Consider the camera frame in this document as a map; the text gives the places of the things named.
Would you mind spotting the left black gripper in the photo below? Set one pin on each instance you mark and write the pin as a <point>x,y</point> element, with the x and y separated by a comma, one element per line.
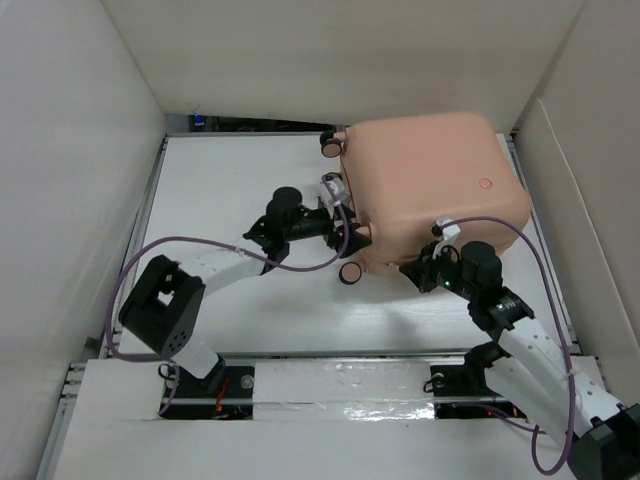
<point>334,241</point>

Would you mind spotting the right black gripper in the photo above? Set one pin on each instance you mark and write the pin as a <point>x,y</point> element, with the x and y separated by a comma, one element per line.
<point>421,276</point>

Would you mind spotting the pink suitcase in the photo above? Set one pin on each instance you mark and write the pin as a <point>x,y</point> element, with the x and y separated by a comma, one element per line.
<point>402,174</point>

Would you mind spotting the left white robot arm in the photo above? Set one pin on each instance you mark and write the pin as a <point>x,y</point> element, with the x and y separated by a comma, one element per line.
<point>163,309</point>

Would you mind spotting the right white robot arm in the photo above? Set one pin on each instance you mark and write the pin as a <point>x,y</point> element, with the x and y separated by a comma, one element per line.
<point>598,434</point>

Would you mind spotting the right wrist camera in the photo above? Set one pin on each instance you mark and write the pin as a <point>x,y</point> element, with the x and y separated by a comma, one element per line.
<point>446,232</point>

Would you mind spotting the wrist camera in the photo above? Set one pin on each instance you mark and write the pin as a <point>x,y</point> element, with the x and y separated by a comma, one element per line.
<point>446,232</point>
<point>332,191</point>

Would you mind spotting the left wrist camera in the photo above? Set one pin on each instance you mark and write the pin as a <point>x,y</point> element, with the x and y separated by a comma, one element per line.
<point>332,191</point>

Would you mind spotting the aluminium frame rail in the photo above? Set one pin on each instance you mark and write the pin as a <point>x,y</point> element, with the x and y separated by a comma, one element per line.
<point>458,352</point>

